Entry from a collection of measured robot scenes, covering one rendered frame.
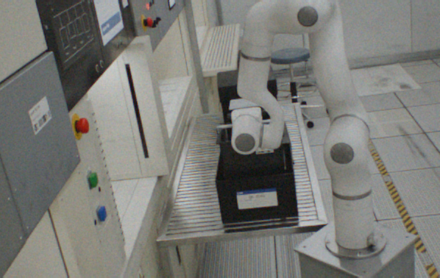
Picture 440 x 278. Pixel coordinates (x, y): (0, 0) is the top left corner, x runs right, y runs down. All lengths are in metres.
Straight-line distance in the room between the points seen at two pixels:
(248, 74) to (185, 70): 1.95
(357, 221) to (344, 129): 0.31
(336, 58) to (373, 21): 4.74
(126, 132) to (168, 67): 1.46
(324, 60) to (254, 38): 0.21
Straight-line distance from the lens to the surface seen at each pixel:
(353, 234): 1.81
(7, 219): 1.07
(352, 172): 1.68
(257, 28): 1.63
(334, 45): 1.63
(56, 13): 1.45
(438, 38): 6.56
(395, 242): 1.90
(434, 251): 3.23
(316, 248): 1.88
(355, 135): 1.62
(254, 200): 2.02
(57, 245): 1.36
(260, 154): 1.98
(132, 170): 2.28
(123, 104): 2.18
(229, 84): 2.78
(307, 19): 1.52
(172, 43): 3.58
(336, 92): 1.64
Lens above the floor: 1.79
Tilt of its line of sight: 22 degrees down
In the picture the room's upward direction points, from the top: 9 degrees counter-clockwise
